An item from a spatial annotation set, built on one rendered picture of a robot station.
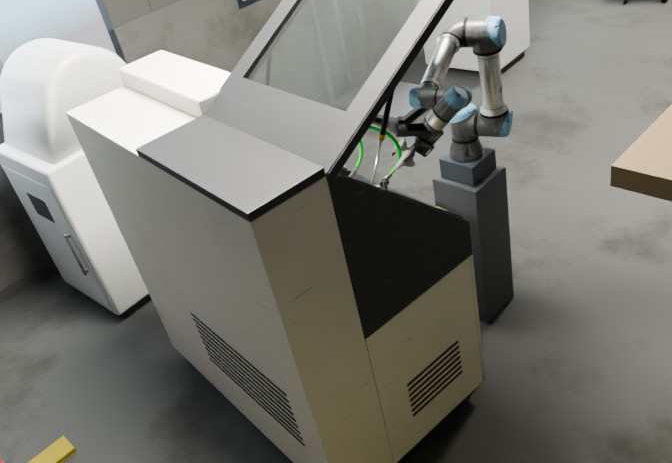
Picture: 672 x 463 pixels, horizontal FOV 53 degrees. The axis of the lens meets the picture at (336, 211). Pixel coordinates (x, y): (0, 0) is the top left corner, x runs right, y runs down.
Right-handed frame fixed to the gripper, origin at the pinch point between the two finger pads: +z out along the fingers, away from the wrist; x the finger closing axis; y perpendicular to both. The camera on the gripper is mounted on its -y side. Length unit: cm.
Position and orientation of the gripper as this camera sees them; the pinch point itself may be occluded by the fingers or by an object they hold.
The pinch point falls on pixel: (394, 160)
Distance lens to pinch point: 247.3
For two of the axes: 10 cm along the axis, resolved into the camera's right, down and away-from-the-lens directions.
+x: -1.2, -7.1, 6.9
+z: -5.5, 6.3, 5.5
